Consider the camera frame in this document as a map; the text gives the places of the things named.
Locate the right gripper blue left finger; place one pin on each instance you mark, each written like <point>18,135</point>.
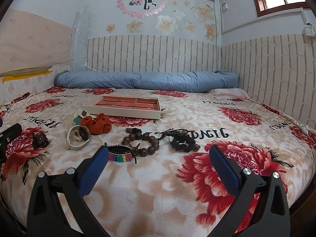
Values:
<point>45,213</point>

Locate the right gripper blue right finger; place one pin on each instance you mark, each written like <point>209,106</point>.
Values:
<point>271,216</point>

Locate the black claw hair clip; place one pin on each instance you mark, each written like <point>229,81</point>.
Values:
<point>40,140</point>

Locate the orange fabric scrunchie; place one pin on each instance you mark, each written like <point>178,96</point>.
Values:
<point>98,125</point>

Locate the black scrunchie with charms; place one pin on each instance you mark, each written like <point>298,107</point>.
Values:
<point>184,143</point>

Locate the cream jewelry tray red lining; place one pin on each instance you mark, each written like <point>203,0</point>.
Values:
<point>124,106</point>

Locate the pink headboard cushion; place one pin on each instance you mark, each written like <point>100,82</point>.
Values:
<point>31,43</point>

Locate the clear plastic sheet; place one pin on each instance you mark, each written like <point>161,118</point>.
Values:
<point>79,40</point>

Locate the floral fleece blanket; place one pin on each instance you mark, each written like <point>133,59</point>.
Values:
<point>168,192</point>

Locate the pink pillow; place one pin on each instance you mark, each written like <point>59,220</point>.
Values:
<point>229,93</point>

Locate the rolled blue quilt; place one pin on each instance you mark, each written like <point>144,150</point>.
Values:
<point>190,82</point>

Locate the white power strip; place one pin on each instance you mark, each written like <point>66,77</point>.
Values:
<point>309,30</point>

